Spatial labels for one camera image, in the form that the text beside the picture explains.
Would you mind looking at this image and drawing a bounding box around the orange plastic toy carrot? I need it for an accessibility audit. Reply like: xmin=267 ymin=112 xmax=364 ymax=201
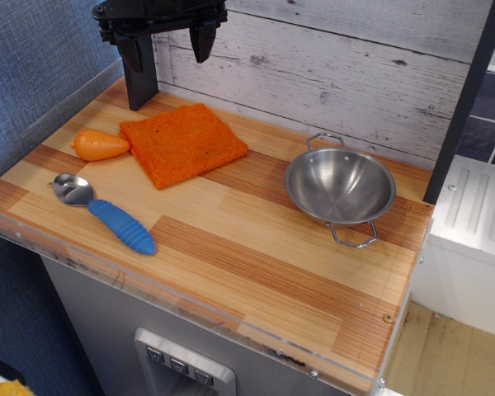
xmin=70 ymin=129 xmax=131 ymax=162

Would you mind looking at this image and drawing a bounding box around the yellow object bottom left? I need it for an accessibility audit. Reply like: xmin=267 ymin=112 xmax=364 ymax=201
xmin=0 ymin=380 xmax=35 ymax=396

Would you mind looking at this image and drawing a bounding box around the white grooved side counter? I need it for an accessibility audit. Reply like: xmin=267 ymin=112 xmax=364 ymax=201
xmin=411 ymin=156 xmax=495 ymax=335

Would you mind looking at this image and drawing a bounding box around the clear acrylic table edge guard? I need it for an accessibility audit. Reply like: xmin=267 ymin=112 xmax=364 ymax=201
xmin=0 ymin=198 xmax=432 ymax=395

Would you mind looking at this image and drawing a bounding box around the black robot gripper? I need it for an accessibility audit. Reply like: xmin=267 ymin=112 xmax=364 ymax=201
xmin=92 ymin=0 xmax=228 ymax=71

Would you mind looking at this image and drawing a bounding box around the blue handled metal spoon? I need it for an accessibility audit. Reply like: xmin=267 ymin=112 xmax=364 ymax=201
xmin=52 ymin=173 xmax=156 ymax=256

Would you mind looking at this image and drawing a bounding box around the stainless steel two-handled bowl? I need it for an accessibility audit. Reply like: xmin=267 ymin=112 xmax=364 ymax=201
xmin=284 ymin=133 xmax=397 ymax=248

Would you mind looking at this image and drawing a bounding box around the orange folded cloth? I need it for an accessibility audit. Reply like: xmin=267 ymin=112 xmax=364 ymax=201
xmin=120 ymin=103 xmax=248 ymax=190

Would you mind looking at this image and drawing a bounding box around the black right frame post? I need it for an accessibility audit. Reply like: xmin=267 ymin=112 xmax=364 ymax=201
xmin=423 ymin=1 xmax=495 ymax=205

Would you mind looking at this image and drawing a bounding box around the silver cabinet dispenser panel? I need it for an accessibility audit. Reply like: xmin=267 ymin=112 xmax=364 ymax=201
xmin=134 ymin=328 xmax=237 ymax=395

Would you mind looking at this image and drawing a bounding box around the black vertical corner post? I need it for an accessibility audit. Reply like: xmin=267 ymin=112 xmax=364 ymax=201
xmin=125 ymin=35 xmax=158 ymax=111

